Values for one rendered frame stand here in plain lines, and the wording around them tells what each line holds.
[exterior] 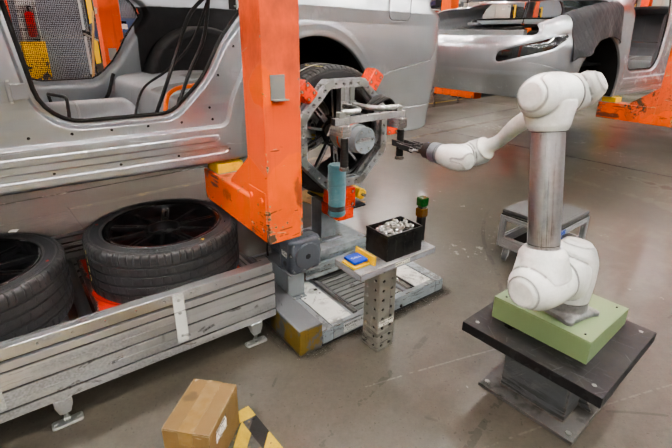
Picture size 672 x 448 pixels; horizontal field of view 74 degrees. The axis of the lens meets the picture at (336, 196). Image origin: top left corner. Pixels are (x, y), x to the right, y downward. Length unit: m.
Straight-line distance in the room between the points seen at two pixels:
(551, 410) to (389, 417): 0.59
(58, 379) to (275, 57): 1.34
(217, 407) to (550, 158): 1.32
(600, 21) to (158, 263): 4.07
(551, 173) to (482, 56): 3.09
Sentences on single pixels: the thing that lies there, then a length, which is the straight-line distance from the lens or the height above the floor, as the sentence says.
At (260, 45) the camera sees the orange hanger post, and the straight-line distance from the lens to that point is 1.64.
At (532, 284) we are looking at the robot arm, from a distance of 1.54.
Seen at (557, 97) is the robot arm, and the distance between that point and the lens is 1.47.
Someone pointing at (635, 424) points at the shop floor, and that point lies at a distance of 2.13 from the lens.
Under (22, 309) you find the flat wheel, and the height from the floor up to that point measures 0.42.
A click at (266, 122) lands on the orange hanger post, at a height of 1.02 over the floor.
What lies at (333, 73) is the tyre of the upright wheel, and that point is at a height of 1.14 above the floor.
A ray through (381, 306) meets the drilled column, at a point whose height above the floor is 0.23.
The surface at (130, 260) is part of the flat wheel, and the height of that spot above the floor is 0.49.
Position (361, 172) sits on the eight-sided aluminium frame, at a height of 0.63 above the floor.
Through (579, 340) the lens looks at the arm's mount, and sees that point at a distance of 1.75.
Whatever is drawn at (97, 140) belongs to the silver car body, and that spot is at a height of 0.91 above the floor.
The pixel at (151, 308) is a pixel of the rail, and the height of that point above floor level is 0.36.
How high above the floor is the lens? 1.33
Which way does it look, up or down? 20 degrees down
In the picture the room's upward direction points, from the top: 1 degrees clockwise
